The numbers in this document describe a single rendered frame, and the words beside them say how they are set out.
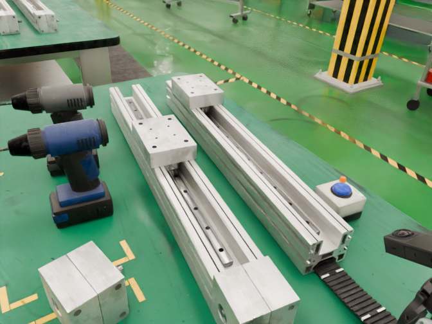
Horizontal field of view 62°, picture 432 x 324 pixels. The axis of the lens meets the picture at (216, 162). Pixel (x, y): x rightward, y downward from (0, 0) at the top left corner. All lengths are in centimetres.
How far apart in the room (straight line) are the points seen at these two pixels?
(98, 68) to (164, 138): 141
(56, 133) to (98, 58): 150
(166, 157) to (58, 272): 33
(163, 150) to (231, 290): 36
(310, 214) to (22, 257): 57
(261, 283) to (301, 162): 52
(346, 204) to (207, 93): 51
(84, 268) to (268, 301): 28
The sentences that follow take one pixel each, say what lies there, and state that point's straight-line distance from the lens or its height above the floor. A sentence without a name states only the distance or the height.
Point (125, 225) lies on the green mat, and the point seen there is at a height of 78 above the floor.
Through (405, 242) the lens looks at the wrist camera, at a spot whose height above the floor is 98.
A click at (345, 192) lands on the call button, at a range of 83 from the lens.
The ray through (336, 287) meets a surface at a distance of 72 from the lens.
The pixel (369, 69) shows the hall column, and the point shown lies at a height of 16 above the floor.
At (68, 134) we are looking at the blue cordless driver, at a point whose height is 99.
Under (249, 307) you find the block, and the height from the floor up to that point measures 87.
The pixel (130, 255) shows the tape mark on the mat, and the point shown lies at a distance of 74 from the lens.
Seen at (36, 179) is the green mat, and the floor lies 78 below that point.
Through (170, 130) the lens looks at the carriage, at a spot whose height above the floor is 90.
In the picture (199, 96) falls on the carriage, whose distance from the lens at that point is 106.
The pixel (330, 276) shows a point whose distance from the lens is 74.
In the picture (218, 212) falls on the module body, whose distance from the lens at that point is 70.
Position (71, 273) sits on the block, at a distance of 61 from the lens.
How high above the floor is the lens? 133
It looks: 34 degrees down
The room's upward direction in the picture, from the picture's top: 3 degrees clockwise
